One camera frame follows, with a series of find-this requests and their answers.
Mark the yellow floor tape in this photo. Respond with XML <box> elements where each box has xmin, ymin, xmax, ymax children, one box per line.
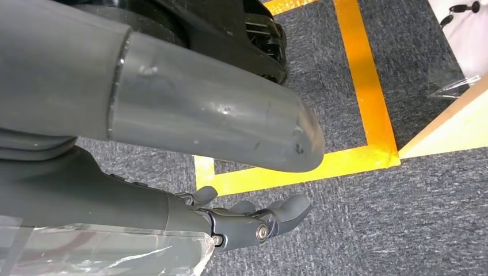
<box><xmin>193</xmin><ymin>0</ymin><xmax>401</xmax><ymax>197</ymax></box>

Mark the clear plastic wrap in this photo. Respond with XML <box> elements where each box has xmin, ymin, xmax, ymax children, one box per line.
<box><xmin>426</xmin><ymin>75</ymin><xmax>482</xmax><ymax>101</ymax></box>

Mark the white panel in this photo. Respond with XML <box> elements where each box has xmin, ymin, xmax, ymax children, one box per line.
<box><xmin>426</xmin><ymin>0</ymin><xmax>488</xmax><ymax>79</ymax></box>

